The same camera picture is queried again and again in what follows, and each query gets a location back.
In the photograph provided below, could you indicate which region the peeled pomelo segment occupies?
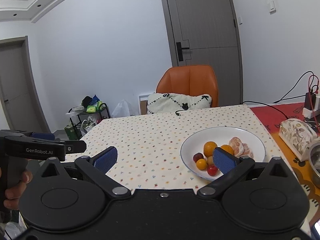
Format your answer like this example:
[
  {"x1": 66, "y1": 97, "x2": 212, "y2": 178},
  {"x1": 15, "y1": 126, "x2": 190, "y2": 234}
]
[{"x1": 229, "y1": 137, "x2": 254, "y2": 158}]

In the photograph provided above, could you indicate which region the small yellow citrus front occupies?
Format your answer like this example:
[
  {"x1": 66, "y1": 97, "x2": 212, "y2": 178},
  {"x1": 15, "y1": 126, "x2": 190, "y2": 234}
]
[{"x1": 220, "y1": 145, "x2": 234, "y2": 155}]

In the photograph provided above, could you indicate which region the small yellow citrus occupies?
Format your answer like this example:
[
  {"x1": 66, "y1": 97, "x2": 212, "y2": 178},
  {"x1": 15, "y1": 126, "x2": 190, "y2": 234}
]
[
  {"x1": 220, "y1": 145, "x2": 234, "y2": 155},
  {"x1": 196, "y1": 159, "x2": 208, "y2": 171}
]

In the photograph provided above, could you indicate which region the brown longan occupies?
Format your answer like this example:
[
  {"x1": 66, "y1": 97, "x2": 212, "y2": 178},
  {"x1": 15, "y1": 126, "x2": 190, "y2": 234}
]
[{"x1": 207, "y1": 155, "x2": 214, "y2": 166}]

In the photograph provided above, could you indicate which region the large orange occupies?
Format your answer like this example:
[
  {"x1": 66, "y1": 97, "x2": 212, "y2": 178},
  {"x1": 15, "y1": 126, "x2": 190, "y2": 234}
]
[{"x1": 203, "y1": 141, "x2": 217, "y2": 158}]

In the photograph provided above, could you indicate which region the red hawthorn fruit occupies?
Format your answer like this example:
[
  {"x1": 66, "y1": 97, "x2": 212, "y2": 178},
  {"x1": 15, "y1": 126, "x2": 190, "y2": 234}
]
[{"x1": 193, "y1": 153, "x2": 204, "y2": 163}]

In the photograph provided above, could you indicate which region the person left hand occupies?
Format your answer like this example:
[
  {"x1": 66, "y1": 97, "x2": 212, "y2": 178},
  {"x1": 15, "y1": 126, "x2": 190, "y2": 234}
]
[{"x1": 1, "y1": 170, "x2": 33, "y2": 224}]

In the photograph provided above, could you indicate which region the green bag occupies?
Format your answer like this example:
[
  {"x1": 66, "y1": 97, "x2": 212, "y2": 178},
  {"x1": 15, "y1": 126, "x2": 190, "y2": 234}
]
[{"x1": 64, "y1": 125, "x2": 81, "y2": 140}]

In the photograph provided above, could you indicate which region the black metal shelf rack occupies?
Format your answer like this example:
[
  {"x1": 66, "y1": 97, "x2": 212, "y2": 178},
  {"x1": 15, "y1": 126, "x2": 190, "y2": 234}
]
[{"x1": 65, "y1": 101, "x2": 110, "y2": 140}]

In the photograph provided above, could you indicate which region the white plastic bag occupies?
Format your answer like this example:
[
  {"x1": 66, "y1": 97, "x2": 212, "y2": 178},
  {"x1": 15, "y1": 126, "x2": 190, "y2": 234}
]
[{"x1": 80, "y1": 115, "x2": 101, "y2": 136}]

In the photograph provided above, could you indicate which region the grey door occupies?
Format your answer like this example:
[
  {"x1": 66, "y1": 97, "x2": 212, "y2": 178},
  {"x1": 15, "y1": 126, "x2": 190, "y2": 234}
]
[
  {"x1": 162, "y1": 0, "x2": 243, "y2": 106},
  {"x1": 1, "y1": 36, "x2": 50, "y2": 133}
]

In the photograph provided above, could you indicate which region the red cherry in bowl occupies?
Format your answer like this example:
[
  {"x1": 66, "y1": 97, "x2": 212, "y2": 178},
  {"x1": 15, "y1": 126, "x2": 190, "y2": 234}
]
[{"x1": 207, "y1": 164, "x2": 219, "y2": 177}]

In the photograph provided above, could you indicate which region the metal tin can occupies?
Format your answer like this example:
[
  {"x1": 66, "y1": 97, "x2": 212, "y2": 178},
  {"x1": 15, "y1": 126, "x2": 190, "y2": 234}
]
[{"x1": 309, "y1": 142, "x2": 320, "y2": 188}]

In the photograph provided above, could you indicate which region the clear plastic bag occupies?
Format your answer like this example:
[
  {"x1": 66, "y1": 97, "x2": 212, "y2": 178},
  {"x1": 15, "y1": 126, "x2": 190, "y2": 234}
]
[{"x1": 111, "y1": 100, "x2": 135, "y2": 118}]

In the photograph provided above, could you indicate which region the red table mat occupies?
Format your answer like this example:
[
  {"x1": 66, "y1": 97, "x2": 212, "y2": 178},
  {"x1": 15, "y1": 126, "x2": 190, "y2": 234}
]
[{"x1": 251, "y1": 102, "x2": 304, "y2": 133}]

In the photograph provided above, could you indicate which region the white bowl blue rim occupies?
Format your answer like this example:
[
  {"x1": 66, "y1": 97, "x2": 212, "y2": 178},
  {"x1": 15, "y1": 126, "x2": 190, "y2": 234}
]
[{"x1": 179, "y1": 126, "x2": 266, "y2": 182}]

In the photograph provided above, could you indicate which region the white charger block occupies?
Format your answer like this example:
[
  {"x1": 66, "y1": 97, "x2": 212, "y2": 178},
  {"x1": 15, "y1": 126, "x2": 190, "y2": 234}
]
[{"x1": 302, "y1": 107, "x2": 320, "y2": 119}]

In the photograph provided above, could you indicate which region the black power adapter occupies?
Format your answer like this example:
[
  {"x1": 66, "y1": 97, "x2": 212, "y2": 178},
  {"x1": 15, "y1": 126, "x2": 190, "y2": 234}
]
[{"x1": 304, "y1": 92, "x2": 317, "y2": 111}]

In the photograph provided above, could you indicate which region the floral dotted tablecloth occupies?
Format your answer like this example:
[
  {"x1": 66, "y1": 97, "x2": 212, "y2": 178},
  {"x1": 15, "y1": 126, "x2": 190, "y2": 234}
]
[{"x1": 60, "y1": 103, "x2": 301, "y2": 190}]

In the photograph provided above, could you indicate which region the framed cork board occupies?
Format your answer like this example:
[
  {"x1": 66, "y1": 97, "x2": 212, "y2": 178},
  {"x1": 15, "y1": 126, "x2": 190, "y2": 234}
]
[{"x1": 138, "y1": 94, "x2": 153, "y2": 115}]

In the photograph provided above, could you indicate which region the white black pattern cushion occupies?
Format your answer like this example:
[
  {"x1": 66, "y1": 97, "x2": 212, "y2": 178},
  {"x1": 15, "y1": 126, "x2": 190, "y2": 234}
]
[{"x1": 147, "y1": 93, "x2": 212, "y2": 114}]

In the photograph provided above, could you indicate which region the orange leather chair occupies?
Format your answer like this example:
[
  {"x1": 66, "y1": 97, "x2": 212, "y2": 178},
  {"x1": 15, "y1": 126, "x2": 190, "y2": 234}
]
[{"x1": 156, "y1": 65, "x2": 219, "y2": 107}]

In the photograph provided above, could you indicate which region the black cable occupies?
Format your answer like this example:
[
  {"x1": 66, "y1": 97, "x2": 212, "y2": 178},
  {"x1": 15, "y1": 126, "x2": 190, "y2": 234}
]
[{"x1": 175, "y1": 70, "x2": 320, "y2": 120}]

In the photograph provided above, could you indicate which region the black door handle lock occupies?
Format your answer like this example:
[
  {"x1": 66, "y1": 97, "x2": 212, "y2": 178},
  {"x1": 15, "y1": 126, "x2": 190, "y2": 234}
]
[{"x1": 176, "y1": 42, "x2": 190, "y2": 62}]

